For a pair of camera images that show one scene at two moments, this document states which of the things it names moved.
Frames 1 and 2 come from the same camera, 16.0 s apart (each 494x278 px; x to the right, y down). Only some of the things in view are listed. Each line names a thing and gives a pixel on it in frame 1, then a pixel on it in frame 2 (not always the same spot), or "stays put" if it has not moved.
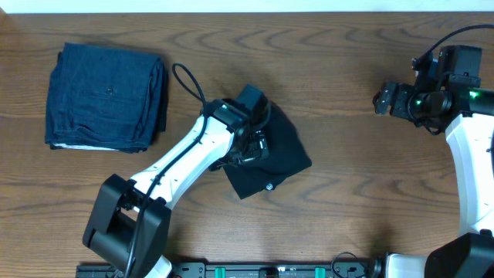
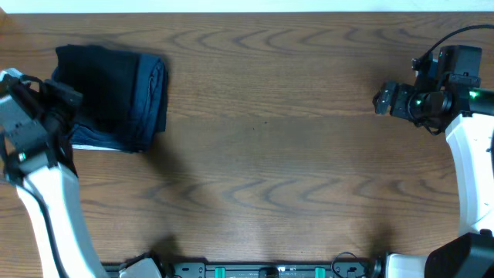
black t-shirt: x=288 y=154 to x=106 y=78
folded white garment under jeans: x=82 y=147 stays put
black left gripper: x=260 y=147 to x=49 y=91
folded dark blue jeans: x=105 y=98 stays put
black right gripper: x=404 y=93 stays put
